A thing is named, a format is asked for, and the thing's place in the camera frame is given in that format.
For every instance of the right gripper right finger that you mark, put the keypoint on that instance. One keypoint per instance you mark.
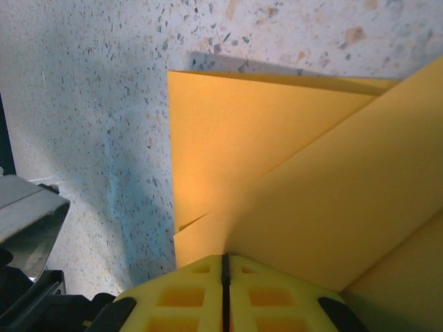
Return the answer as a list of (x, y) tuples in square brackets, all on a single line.
[(277, 301)]

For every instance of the orange square paper sheet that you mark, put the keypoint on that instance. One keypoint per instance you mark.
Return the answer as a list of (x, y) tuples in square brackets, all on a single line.
[(242, 138)]

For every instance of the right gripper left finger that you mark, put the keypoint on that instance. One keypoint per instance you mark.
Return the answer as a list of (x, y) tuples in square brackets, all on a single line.
[(180, 301)]

